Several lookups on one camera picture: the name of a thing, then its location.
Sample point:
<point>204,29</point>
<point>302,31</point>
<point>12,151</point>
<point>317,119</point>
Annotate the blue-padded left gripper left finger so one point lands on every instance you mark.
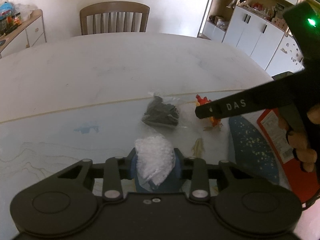
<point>133,168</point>

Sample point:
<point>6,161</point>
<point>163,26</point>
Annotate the white cardboard box red trim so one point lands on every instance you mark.
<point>303,184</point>

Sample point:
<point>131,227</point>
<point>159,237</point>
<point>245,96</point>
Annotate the low white side cabinet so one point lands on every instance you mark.
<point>29,34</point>

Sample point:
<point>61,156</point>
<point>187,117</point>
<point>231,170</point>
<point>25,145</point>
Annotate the bag of dark items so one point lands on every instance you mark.
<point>165,111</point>

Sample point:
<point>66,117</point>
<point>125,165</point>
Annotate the brown wooden chair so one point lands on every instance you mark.
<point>114,17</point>

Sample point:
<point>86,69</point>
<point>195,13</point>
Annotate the person's hand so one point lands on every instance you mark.
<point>297,140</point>

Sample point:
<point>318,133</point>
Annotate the white bubble wrap bag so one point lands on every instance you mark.
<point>155,161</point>

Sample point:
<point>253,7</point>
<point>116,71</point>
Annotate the white cabinet row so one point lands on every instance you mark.
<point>258,29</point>

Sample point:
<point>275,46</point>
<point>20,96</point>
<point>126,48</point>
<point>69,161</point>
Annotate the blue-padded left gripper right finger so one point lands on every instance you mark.
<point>173,182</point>

